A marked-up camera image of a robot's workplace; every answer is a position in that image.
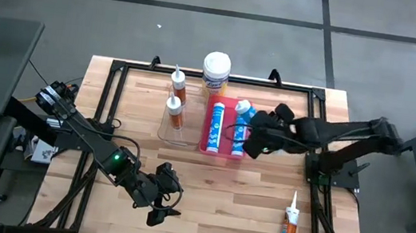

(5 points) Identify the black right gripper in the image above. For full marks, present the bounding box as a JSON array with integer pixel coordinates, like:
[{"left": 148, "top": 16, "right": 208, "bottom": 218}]
[{"left": 240, "top": 98, "right": 301, "bottom": 164}]

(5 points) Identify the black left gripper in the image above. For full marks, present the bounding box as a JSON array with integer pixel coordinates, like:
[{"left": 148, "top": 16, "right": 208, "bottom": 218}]
[{"left": 128, "top": 158, "right": 188, "bottom": 231}]

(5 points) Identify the Lysol wipes canister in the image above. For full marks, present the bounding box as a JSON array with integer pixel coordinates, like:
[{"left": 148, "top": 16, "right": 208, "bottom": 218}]
[{"left": 199, "top": 49, "right": 234, "bottom": 99}]

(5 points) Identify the pink plastic bin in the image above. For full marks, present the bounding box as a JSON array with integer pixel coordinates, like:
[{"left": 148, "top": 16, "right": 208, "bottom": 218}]
[{"left": 197, "top": 93, "right": 260, "bottom": 162}]

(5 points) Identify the clear plastic bin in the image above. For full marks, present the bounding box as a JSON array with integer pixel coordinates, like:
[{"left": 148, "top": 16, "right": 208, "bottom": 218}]
[{"left": 156, "top": 82, "right": 210, "bottom": 150}]

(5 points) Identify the small white box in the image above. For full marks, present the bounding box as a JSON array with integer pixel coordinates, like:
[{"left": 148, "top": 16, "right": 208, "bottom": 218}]
[{"left": 30, "top": 137, "right": 60, "bottom": 166}]

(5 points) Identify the black frame clamp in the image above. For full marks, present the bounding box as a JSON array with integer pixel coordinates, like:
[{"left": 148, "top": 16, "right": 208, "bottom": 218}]
[
  {"left": 149, "top": 54, "right": 163, "bottom": 68},
  {"left": 267, "top": 68, "right": 284, "bottom": 84}
]

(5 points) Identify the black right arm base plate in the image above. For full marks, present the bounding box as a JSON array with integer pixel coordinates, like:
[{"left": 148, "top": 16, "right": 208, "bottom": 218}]
[{"left": 302, "top": 152, "right": 364, "bottom": 192}]

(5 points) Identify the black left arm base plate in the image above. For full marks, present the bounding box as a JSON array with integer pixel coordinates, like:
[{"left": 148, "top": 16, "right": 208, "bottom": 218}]
[{"left": 53, "top": 128, "right": 109, "bottom": 156}]

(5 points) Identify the black aluminium table frame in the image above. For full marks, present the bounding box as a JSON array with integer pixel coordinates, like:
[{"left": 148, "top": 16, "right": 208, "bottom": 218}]
[{"left": 26, "top": 40, "right": 389, "bottom": 233}]

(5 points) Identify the yellow cable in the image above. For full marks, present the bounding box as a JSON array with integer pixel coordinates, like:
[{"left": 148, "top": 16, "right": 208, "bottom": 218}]
[{"left": 16, "top": 94, "right": 38, "bottom": 105}]

